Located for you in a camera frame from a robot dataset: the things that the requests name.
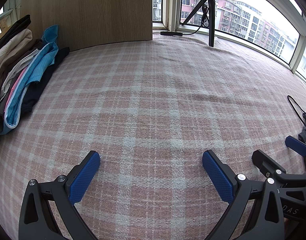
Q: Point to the apartment buildings outside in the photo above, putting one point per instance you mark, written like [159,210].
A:
[242,22]

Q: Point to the white window frame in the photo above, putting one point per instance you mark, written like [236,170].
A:
[171,5]

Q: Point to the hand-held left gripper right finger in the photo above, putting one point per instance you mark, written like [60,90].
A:
[216,177]

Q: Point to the navy garment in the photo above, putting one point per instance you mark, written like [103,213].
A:
[46,80]

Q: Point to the cream ribbed garment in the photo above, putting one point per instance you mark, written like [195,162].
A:
[8,52]

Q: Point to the pink garment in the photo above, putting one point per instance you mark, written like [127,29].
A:
[18,82]

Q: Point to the light blue garment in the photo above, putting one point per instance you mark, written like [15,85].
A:
[40,65]

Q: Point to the black tripod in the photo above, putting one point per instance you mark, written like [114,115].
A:
[210,22]

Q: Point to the pink plaid blanket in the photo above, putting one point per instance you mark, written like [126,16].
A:
[153,92]

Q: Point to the black garment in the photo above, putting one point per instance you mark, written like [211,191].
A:
[18,26]

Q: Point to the white garment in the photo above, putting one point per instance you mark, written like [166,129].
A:
[20,66]

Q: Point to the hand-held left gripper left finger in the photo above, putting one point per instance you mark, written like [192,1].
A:
[84,177]

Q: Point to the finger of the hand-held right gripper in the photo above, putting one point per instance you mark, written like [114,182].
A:
[264,163]
[296,145]

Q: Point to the wooden cabinet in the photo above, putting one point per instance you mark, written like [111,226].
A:
[93,10]

